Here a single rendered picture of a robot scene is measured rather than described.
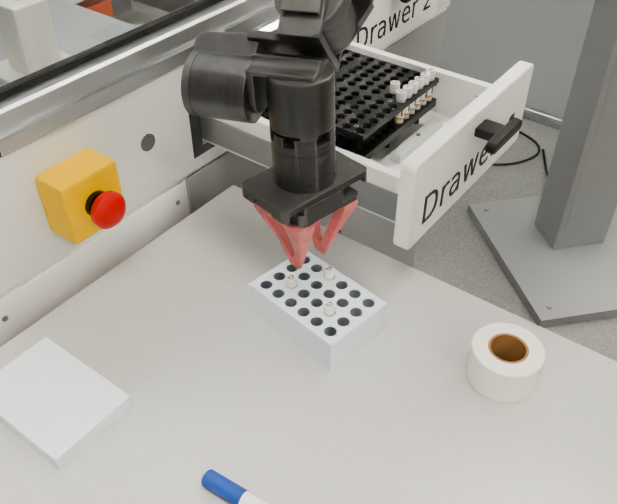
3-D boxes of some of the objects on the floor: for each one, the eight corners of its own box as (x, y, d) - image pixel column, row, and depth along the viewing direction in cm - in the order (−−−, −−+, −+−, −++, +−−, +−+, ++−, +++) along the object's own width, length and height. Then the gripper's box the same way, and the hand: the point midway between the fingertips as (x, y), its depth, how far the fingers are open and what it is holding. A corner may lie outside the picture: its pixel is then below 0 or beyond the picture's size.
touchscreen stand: (696, 304, 184) (915, -122, 118) (538, 328, 178) (676, -108, 111) (600, 195, 222) (726, -176, 155) (467, 212, 215) (538, -168, 148)
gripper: (281, 160, 56) (291, 299, 66) (372, 115, 60) (368, 251, 70) (231, 128, 60) (247, 264, 70) (320, 89, 65) (323, 222, 75)
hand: (308, 252), depth 69 cm, fingers open, 3 cm apart
